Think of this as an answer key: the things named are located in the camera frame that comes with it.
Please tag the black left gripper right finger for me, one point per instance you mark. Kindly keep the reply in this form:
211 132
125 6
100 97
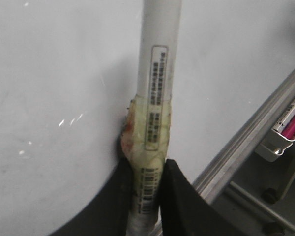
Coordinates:
184 212

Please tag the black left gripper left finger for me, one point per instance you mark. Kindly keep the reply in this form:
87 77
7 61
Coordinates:
107 213

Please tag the white black whiteboard marker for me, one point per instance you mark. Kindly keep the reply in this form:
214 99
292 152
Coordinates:
160 27

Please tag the red magnet taped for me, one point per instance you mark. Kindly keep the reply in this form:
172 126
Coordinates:
126 138

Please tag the grey marker tray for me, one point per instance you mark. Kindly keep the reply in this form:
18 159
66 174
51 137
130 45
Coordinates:
273 145

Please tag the white black marker in tray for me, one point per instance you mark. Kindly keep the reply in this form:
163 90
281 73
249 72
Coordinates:
285 118

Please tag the white whiteboard with aluminium frame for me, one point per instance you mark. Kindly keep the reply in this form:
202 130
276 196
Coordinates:
68 70

